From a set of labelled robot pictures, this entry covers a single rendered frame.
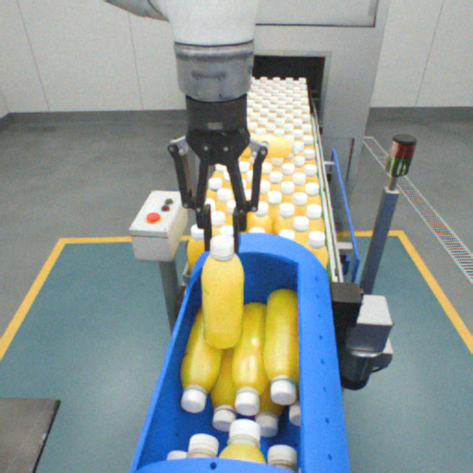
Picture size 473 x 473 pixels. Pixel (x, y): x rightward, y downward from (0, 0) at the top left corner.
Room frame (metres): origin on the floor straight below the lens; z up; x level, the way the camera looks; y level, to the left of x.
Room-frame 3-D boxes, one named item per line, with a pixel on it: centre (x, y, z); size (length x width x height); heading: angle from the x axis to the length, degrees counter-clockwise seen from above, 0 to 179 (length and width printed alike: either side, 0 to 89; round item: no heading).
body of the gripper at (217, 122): (0.47, 0.03, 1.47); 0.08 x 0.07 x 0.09; 84
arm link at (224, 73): (0.47, 0.03, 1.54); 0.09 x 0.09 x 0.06
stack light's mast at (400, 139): (0.97, -0.44, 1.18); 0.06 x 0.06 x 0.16
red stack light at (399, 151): (0.97, -0.44, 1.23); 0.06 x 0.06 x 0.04
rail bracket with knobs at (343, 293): (0.65, -0.25, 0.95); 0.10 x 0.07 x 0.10; 84
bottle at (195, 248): (0.77, 0.11, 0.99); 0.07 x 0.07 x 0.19
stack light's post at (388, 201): (0.97, -0.44, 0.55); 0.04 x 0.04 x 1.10; 84
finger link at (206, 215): (0.47, 0.05, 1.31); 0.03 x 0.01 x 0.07; 174
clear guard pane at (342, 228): (1.23, -0.38, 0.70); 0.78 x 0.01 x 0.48; 174
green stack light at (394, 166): (0.97, -0.44, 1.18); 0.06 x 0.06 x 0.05
